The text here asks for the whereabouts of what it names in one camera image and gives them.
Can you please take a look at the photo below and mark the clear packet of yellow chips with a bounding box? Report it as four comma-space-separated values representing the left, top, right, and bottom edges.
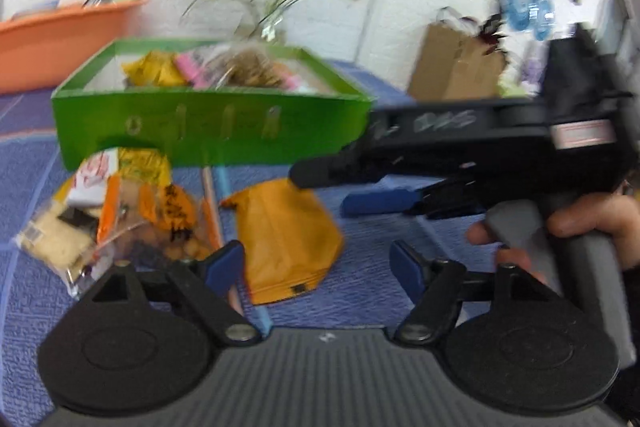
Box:
121, 51, 190, 89

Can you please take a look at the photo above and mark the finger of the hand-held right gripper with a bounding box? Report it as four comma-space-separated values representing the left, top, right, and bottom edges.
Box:
290, 152, 387, 190
341, 188, 482, 220

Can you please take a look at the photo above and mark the clear nut packet pink edge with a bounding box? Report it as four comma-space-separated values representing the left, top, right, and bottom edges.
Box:
174, 47, 306, 93

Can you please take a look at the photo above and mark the white packet with red print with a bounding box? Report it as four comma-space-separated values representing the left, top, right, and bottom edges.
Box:
65, 148, 121, 208

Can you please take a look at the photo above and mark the person's right hand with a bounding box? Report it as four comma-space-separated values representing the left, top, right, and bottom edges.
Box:
466, 194, 640, 288

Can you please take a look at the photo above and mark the purple leaf plant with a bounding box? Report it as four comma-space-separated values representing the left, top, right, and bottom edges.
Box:
477, 12, 509, 53

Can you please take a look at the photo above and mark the small blue paper fan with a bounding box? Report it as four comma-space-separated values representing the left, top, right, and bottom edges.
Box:
532, 0, 556, 42

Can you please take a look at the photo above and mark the clear cracker packet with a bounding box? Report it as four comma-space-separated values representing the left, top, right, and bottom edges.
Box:
14, 199, 104, 298

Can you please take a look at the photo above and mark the clear packet with orange print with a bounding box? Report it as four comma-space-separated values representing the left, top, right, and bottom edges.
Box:
97, 179, 224, 271

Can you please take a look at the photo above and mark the orange plastic basin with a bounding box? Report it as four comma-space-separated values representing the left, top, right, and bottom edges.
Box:
0, 0, 151, 96

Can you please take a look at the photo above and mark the green cardboard box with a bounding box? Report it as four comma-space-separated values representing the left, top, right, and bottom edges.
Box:
51, 38, 376, 170

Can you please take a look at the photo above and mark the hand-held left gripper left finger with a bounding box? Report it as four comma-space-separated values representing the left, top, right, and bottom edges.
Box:
90, 241, 261, 348

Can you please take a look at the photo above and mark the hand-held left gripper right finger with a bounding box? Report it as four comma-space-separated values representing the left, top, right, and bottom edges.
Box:
390, 241, 551, 343

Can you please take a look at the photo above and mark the tall brown cardboard box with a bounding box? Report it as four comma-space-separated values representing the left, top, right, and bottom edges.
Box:
407, 9, 509, 102

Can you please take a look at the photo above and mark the blue checked tablecloth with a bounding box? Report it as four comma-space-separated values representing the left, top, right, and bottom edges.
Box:
0, 59, 551, 344

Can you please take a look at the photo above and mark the yellow snack packet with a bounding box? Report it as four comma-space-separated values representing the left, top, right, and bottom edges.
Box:
117, 147, 174, 188

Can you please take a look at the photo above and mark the orange paper pouch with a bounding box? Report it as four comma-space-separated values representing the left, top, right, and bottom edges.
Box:
221, 179, 346, 307

